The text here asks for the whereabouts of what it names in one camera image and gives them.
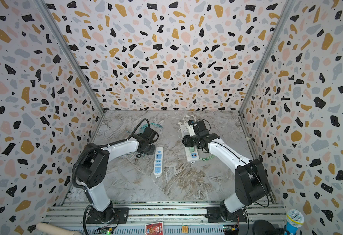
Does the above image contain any small yellow tag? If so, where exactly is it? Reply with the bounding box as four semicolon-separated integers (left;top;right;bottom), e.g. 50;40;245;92
181;225;189;234

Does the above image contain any teal multi-head cable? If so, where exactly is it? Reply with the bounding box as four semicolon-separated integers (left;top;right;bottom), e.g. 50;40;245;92
140;122;164;131

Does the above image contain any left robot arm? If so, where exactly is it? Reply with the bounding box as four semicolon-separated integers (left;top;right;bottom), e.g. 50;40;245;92
71;118;159;223

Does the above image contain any black round object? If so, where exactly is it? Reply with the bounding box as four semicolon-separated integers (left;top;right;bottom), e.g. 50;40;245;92
252;220;276;235

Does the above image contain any small white blue power strip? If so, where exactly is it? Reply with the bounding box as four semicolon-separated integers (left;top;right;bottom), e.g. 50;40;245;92
153;147;164;179

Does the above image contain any large colourful power strip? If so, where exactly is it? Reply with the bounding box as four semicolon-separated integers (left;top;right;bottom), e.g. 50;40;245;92
180;123;199;164

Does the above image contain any small strip white cord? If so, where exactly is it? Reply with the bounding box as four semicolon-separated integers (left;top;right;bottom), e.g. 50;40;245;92
124;149;144;161

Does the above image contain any red snack packet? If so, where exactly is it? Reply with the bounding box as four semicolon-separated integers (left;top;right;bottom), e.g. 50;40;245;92
144;222;164;235

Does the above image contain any blue toy microphone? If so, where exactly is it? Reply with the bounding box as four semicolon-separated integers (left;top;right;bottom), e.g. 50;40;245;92
284;209;304;235

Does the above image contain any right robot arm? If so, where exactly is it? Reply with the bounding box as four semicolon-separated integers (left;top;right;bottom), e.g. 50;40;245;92
182;133;270;221

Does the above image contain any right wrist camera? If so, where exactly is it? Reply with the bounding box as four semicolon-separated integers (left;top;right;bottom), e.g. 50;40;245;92
187;118;211;137

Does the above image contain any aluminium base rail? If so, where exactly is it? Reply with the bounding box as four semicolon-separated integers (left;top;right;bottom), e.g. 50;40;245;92
43;201;286;235

